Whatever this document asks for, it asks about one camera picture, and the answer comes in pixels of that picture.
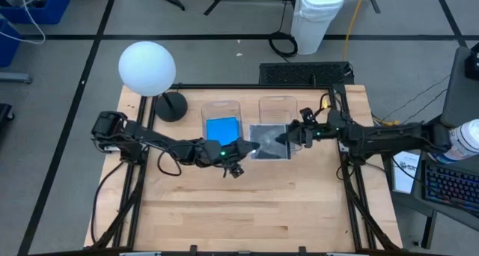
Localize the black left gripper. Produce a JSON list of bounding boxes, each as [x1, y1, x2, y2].
[[201, 138, 261, 168]]

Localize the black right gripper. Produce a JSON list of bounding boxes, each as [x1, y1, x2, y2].
[[275, 112, 347, 150]]

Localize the clear jewel case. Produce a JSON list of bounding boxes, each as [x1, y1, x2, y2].
[[248, 124, 292, 161]]

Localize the clear plastic bin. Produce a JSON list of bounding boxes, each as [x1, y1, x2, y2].
[[257, 95, 305, 154], [201, 100, 246, 144]]

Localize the black perforated metal case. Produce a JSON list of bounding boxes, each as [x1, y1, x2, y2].
[[258, 61, 355, 87]]

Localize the white trash can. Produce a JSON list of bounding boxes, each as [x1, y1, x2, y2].
[[290, 0, 347, 56]]

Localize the white paper sheet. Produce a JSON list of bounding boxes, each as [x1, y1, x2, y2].
[[391, 150, 423, 195]]

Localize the white globe lamp black base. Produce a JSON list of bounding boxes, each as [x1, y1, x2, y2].
[[118, 40, 189, 123]]

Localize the black backlit keyboard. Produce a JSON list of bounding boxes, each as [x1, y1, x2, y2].
[[421, 160, 479, 213]]

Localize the white bottle blue label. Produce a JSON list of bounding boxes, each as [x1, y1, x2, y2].
[[430, 118, 479, 164]]

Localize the dark grey desk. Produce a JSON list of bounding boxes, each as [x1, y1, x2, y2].
[[388, 115, 479, 249]]

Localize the black device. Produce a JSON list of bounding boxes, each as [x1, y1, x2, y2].
[[464, 42, 479, 81]]

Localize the large blue crate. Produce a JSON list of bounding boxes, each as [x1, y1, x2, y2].
[[0, 0, 71, 25]]

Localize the grey flat bar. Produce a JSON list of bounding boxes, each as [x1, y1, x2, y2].
[[0, 71, 33, 85]]

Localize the black floor object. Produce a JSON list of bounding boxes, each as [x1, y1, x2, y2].
[[0, 103, 16, 123]]

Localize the small blue crate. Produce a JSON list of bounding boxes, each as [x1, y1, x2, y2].
[[0, 18, 24, 68]]

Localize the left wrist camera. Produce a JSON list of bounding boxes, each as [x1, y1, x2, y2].
[[228, 164, 245, 180]]

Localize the black coiled cable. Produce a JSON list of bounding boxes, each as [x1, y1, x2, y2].
[[268, 0, 299, 58]]

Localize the yellow cable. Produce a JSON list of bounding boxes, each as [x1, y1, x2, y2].
[[342, 0, 367, 62]]

